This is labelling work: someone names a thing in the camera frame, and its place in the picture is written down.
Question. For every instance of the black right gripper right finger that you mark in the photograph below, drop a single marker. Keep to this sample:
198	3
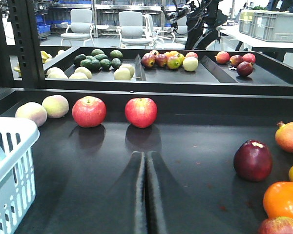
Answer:
171	209

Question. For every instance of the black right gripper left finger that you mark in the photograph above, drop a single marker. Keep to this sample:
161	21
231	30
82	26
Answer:
122	209

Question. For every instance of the light blue plastic basket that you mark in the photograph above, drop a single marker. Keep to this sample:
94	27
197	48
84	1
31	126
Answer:
17	183

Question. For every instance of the black wooden display stand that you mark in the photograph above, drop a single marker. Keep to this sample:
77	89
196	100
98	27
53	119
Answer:
201	168

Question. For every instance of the dark red apple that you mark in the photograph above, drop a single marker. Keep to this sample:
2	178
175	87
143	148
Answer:
253	161

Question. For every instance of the red apple centre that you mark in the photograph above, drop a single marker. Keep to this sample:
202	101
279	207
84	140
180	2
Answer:
141	112

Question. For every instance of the red apple beside peaches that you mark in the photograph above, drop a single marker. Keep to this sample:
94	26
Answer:
89	111

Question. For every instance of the orange bell pepper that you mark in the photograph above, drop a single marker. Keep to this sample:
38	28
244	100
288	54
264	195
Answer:
278	200

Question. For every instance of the pale peach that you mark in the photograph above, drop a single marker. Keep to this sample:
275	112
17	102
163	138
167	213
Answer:
56	106
32	111

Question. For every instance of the pomegranate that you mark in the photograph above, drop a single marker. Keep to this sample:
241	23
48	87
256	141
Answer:
284	136

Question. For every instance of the black upper display tray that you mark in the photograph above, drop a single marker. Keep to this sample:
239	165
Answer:
269	77

